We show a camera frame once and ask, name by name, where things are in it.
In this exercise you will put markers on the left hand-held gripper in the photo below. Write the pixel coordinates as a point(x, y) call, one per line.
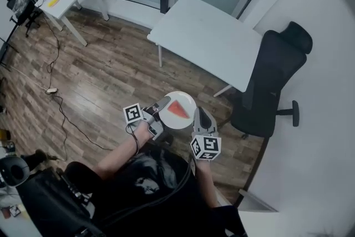
point(133, 113)

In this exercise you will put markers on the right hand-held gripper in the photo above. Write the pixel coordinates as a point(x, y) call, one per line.
point(206, 145)

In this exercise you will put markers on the red watermelon slice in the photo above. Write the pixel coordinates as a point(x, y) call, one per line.
point(177, 110)

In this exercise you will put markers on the white round plate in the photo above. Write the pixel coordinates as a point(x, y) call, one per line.
point(181, 98)

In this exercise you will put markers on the person's left forearm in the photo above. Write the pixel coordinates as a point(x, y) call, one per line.
point(122, 152)

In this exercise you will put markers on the person's right forearm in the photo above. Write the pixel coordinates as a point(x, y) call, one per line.
point(206, 180)

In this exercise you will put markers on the white rectangular table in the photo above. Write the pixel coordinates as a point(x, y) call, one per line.
point(205, 33)

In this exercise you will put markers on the black office chair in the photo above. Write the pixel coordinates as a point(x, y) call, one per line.
point(269, 77)

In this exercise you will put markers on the person's black shirt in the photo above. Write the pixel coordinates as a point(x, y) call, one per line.
point(155, 183)

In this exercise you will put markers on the white power adapter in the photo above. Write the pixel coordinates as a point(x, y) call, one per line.
point(51, 90)

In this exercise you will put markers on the black bag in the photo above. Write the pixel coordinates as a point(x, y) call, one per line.
point(52, 202)

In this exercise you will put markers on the yellow flat object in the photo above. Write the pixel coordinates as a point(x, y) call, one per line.
point(53, 2)

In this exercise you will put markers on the black mesh chair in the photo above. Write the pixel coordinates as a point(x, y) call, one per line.
point(23, 9)

